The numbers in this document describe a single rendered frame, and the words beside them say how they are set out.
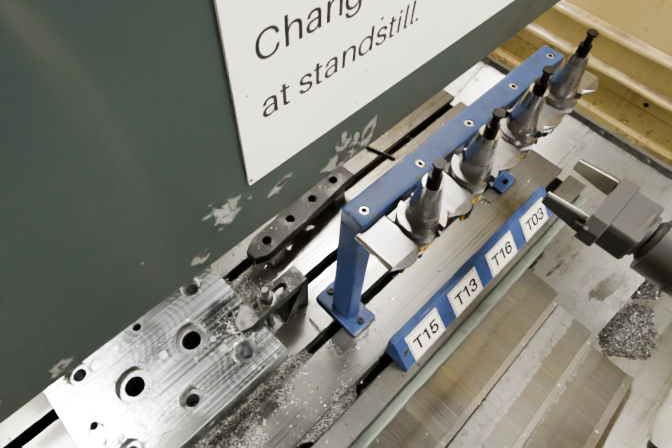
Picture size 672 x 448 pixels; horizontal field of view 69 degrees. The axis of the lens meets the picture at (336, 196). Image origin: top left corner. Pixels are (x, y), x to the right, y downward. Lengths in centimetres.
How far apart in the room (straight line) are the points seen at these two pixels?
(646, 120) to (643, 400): 61
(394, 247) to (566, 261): 73
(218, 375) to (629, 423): 85
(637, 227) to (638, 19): 58
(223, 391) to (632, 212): 61
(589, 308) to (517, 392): 29
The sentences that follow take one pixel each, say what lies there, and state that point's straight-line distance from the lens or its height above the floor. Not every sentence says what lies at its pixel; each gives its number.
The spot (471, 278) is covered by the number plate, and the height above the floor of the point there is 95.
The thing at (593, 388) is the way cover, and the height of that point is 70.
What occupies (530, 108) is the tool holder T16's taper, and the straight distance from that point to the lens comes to 72.
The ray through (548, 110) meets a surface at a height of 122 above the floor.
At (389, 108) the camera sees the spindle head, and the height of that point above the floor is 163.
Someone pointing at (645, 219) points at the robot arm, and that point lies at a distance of 76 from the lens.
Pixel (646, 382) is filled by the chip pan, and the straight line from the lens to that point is 132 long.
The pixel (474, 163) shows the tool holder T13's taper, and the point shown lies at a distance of 65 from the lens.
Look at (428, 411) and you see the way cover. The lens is 100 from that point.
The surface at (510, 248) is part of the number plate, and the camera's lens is 99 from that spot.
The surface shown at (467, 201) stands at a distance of 66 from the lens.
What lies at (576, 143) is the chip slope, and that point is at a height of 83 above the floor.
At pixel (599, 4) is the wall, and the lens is 124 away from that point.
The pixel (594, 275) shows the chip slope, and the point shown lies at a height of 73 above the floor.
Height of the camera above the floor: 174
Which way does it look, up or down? 56 degrees down
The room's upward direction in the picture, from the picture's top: 4 degrees clockwise
